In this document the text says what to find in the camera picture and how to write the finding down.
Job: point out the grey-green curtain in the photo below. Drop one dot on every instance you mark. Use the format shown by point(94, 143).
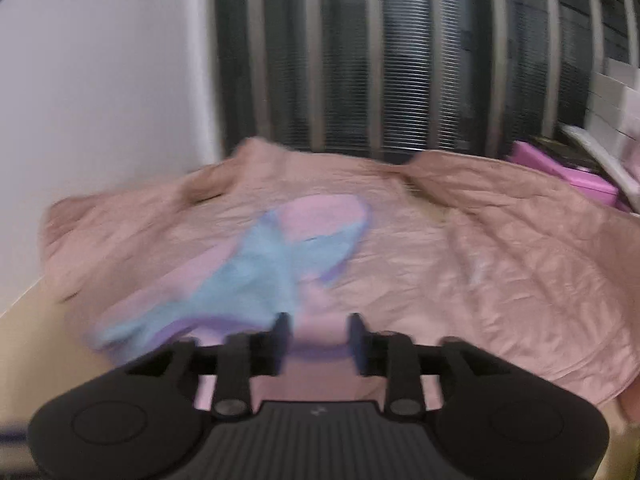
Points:
point(400, 60)

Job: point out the white curved object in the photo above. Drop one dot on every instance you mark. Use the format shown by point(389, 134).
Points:
point(607, 157)

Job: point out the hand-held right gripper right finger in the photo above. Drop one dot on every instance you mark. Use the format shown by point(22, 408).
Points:
point(356, 332)

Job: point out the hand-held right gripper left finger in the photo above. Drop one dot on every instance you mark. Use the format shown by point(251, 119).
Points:
point(283, 332)

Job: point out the pink and blue garment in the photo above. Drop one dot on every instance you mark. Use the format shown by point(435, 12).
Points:
point(260, 265)

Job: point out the stack of white boxes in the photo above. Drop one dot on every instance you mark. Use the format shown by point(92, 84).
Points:
point(617, 105)

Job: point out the pink quilted blanket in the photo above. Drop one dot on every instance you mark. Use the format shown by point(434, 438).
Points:
point(500, 280)

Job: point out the pile of mixed clothes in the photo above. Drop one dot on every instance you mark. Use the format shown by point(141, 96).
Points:
point(575, 175)

